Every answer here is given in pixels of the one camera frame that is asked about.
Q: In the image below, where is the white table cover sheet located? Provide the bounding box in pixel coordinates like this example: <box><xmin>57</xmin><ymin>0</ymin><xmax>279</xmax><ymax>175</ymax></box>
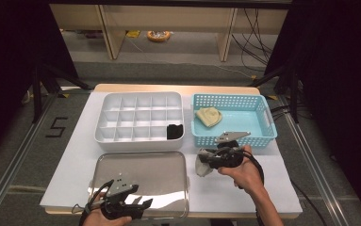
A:
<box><xmin>40</xmin><ymin>90</ymin><xmax>304</xmax><ymax>216</ymax></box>

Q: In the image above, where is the black curtain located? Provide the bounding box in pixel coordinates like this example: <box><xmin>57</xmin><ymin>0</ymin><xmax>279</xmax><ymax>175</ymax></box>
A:
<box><xmin>264</xmin><ymin>0</ymin><xmax>361</xmax><ymax>220</ymax></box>
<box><xmin>0</xmin><ymin>0</ymin><xmax>78</xmax><ymax>164</ymax></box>

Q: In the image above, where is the black metal stand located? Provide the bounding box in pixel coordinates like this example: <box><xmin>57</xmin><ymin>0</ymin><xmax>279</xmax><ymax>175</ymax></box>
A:
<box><xmin>31</xmin><ymin>64</ymin><xmax>92</xmax><ymax>123</ymax></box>
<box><xmin>248</xmin><ymin>64</ymin><xmax>302</xmax><ymax>125</ymax></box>

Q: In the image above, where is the aluminium floor rail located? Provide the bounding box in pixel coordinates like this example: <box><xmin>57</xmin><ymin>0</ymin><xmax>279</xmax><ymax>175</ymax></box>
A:
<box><xmin>0</xmin><ymin>92</ymin><xmax>59</xmax><ymax>226</ymax></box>
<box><xmin>276</xmin><ymin>95</ymin><xmax>351</xmax><ymax>226</ymax></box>

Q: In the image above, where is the grey sock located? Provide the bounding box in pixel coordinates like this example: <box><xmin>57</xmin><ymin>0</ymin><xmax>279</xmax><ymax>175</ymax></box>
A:
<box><xmin>194</xmin><ymin>147</ymin><xmax>215</xmax><ymax>178</ymax></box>

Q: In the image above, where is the white compartment organizer box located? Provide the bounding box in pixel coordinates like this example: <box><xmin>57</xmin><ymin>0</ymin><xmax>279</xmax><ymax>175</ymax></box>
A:
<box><xmin>93</xmin><ymin>90</ymin><xmax>186</xmax><ymax>152</ymax></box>

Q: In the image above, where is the blue plastic basket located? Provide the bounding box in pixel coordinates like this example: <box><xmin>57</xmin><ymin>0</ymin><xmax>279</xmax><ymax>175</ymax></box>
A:
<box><xmin>190</xmin><ymin>92</ymin><xmax>278</xmax><ymax>149</ymax></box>

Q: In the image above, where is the beige wooden desk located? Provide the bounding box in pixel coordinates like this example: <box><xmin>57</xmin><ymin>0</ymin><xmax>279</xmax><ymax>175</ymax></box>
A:
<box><xmin>48</xmin><ymin>3</ymin><xmax>290</xmax><ymax>62</ymax></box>

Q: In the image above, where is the bundle of black cables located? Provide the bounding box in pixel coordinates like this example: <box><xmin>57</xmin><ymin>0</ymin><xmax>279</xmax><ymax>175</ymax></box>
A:
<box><xmin>231</xmin><ymin>8</ymin><xmax>275</xmax><ymax>73</ymax></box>

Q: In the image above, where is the orange tape roll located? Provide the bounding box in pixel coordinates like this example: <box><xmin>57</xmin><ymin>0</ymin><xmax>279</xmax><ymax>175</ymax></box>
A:
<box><xmin>146</xmin><ymin>29</ymin><xmax>172</xmax><ymax>43</ymax></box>

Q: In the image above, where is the person's right hand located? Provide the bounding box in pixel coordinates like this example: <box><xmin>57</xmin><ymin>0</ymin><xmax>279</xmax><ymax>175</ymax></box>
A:
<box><xmin>217</xmin><ymin>145</ymin><xmax>263</xmax><ymax>196</ymax></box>

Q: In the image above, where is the right hand-held gripper cable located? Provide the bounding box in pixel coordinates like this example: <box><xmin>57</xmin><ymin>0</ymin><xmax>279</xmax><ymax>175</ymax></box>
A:
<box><xmin>240</xmin><ymin>150</ymin><xmax>328</xmax><ymax>226</ymax></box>

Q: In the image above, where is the black sock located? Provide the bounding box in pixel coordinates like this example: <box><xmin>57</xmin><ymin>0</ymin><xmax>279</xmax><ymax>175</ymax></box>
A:
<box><xmin>166</xmin><ymin>123</ymin><xmax>184</xmax><ymax>140</ymax></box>

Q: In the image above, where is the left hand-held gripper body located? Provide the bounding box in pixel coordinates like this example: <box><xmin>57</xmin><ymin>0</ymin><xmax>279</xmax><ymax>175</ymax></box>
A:
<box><xmin>100</xmin><ymin>179</ymin><xmax>140</xmax><ymax>220</ymax></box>

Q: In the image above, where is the shiny metal tray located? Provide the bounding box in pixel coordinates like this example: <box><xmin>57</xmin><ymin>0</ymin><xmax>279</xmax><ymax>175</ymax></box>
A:
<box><xmin>85</xmin><ymin>151</ymin><xmax>190</xmax><ymax>220</ymax></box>

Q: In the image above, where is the pale yellow sock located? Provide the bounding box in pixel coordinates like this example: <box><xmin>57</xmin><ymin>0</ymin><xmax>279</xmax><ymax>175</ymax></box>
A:
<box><xmin>194</xmin><ymin>106</ymin><xmax>223</xmax><ymax>128</ymax></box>

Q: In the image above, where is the person's left hand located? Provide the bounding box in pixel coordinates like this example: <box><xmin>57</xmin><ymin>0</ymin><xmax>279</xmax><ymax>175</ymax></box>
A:
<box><xmin>82</xmin><ymin>209</ymin><xmax>133</xmax><ymax>226</ymax></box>

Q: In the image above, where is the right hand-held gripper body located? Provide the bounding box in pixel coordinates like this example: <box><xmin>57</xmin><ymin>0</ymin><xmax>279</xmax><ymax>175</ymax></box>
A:
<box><xmin>205</xmin><ymin>131</ymin><xmax>252</xmax><ymax>170</ymax></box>

